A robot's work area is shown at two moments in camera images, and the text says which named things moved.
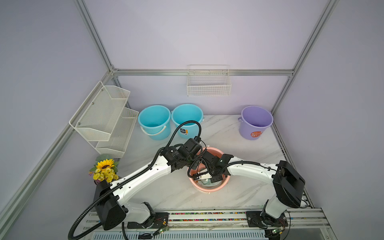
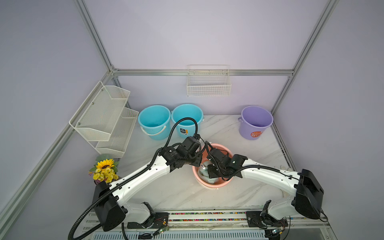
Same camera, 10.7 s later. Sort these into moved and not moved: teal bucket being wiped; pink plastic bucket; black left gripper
Moved: pink plastic bucket
Not moved: black left gripper; teal bucket being wiped
